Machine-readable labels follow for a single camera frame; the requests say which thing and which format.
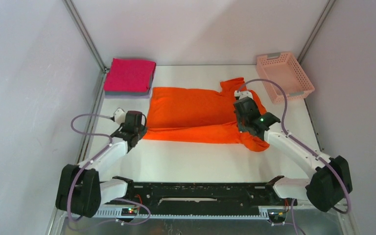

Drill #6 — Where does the left controller board with leds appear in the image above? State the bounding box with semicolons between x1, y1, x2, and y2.
120;208;139;217

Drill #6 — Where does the right aluminium corner post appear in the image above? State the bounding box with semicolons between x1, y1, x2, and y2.
297;0;337;64

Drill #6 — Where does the right controller board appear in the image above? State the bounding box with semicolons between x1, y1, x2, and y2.
268;211;287;223

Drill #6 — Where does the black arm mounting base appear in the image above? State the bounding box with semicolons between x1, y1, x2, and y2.
124;182;297;218

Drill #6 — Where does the folded magenta t shirt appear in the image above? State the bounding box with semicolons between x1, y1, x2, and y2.
103;58;157;94

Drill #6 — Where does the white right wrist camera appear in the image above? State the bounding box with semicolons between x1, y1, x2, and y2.
234;90;253;100

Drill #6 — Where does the aluminium corner post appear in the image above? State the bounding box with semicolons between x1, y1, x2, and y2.
297;0;337;64
61;0;108;72

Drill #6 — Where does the pink plastic basket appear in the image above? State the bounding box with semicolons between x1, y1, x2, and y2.
256;51;315;104

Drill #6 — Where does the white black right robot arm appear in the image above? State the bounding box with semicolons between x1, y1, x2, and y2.
234;97;353;212

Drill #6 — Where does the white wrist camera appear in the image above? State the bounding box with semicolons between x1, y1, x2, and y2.
111;108;126;125
234;90;253;100

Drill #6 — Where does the left aluminium corner post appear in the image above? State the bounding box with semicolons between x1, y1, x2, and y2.
61;0;108;72

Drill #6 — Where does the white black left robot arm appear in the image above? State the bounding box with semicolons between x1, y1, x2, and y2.
55;108;147;218

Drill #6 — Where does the aluminium frame rail front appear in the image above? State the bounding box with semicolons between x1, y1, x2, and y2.
47;185;359;235

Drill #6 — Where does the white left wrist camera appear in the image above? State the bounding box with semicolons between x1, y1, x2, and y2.
111;108;126;125

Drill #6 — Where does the orange t shirt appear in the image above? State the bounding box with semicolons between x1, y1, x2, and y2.
144;77;269;152

